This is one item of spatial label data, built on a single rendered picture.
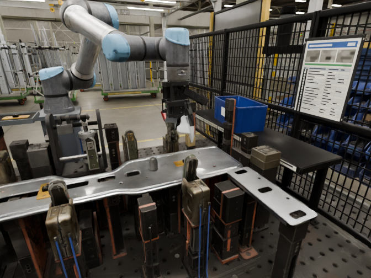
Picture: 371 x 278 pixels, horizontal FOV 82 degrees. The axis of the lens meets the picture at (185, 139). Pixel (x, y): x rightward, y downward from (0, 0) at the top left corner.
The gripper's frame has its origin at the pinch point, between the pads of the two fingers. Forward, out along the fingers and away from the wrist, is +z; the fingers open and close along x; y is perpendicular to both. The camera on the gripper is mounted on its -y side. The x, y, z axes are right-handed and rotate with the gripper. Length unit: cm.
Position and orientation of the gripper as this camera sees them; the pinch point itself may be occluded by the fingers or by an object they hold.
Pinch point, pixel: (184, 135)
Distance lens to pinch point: 79.2
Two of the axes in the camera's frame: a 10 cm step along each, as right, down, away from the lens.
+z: 0.1, 9.3, 3.7
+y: -9.2, 1.6, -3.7
